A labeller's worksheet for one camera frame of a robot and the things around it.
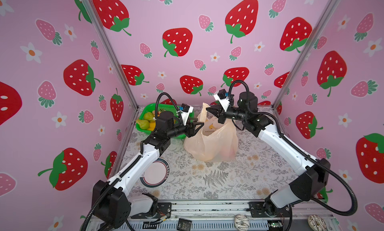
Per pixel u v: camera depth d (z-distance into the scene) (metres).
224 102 0.60
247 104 0.53
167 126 0.58
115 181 0.41
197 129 0.69
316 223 0.69
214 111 0.68
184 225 0.69
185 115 0.64
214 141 0.75
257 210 0.74
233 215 0.73
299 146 0.47
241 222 0.70
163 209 0.75
